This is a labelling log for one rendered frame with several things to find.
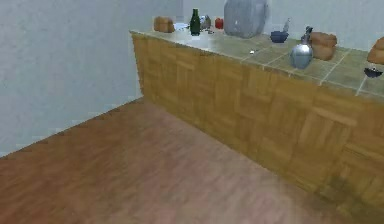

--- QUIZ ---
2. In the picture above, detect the wooden counter with tiled top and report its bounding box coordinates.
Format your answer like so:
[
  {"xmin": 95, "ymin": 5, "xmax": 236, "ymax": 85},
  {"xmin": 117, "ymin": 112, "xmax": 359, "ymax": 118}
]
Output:
[{"xmin": 129, "ymin": 25, "xmax": 384, "ymax": 224}]

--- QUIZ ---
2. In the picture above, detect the white plate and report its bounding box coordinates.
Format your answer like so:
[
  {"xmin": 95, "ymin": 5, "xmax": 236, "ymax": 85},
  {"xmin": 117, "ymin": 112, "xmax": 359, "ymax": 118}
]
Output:
[{"xmin": 173, "ymin": 22, "xmax": 192, "ymax": 32}]

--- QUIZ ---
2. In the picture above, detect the dark green bottle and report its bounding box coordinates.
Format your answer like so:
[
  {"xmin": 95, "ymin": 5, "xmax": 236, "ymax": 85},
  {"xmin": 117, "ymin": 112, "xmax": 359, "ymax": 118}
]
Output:
[{"xmin": 189, "ymin": 8, "xmax": 202, "ymax": 37}]

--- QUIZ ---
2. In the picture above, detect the small grey shaker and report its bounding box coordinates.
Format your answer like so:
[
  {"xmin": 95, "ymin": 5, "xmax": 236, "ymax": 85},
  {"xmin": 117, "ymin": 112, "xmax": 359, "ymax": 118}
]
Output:
[{"xmin": 200, "ymin": 14, "xmax": 212, "ymax": 32}]

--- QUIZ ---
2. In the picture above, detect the brown bread loaf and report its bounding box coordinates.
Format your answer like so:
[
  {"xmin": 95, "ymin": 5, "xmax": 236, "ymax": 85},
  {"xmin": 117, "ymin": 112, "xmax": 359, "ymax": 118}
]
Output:
[
  {"xmin": 153, "ymin": 15, "xmax": 176, "ymax": 34},
  {"xmin": 308, "ymin": 31, "xmax": 338, "ymax": 62},
  {"xmin": 367, "ymin": 36, "xmax": 384, "ymax": 66}
]

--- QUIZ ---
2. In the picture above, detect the grey rounded appliance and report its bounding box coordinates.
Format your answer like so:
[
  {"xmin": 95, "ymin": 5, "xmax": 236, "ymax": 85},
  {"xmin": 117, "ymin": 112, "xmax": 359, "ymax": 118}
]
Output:
[{"xmin": 223, "ymin": 0, "xmax": 270, "ymax": 39}]

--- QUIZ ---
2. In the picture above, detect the dark blue bowl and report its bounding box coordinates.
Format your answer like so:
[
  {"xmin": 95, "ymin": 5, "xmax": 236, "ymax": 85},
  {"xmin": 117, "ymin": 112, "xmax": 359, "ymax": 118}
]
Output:
[{"xmin": 269, "ymin": 30, "xmax": 290, "ymax": 44}]

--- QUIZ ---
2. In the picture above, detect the silver kettle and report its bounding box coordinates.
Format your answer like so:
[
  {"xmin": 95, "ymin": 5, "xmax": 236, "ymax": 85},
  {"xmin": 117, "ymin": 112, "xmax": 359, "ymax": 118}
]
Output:
[{"xmin": 288, "ymin": 25, "xmax": 315, "ymax": 70}]

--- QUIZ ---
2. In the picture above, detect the small dark blue dish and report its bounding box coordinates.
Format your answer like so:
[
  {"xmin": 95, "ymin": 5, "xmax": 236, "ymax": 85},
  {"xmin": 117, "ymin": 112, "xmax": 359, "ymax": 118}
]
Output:
[{"xmin": 363, "ymin": 66, "xmax": 384, "ymax": 79}]

